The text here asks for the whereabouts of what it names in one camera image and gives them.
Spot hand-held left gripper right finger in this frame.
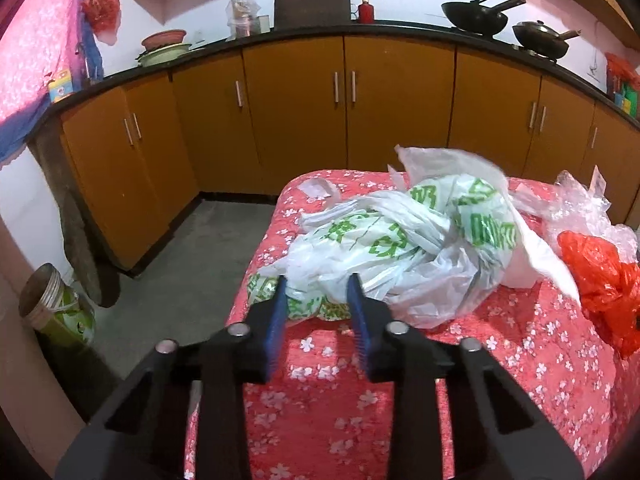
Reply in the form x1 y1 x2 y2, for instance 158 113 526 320
347 272 583 480

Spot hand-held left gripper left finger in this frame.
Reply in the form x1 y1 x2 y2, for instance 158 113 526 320
55 275 290 480

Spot white green printed plastic bag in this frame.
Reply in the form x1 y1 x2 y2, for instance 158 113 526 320
247 174 521 332

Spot small clear plastic wrapper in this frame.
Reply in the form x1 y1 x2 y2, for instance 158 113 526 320
300 178 343 202

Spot clear plastic bag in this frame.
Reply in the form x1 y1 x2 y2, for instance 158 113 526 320
542 165 640 266
506 176 563 218

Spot red plastic bag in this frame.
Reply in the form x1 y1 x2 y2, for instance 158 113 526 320
81 0 122 36
557 230 640 358

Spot red floral tablecloth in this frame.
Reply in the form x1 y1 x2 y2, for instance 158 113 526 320
184 169 640 480

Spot green and white bucket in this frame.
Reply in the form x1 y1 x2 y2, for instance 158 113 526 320
19 262 96 348

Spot wooden kitchen base cabinets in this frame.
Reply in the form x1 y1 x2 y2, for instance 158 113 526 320
30 20 640 281

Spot round wooden chopping block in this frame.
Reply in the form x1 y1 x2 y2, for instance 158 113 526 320
27 125 121 308

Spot red basin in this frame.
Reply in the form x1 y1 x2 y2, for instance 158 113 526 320
141 29 188 53

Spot jars in clear bag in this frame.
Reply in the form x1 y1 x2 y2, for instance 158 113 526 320
225 0 271 41

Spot dark cutting board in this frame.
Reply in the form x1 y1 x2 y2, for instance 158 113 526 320
274 0 352 29

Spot yellow and blue box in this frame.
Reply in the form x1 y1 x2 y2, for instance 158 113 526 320
47 69 73 104

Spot open black wok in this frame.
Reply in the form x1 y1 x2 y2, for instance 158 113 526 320
441 0 527 37

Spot black wok with lid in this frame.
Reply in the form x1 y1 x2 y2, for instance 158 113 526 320
512 20 583 59

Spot hanging red plastic bag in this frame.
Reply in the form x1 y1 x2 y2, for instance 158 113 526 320
81 0 122 36

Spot red bag over bottles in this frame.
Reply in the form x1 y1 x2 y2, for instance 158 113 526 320
604 52 640 93

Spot pink curtain with blue border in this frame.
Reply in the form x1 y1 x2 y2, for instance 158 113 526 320
0 0 103 166

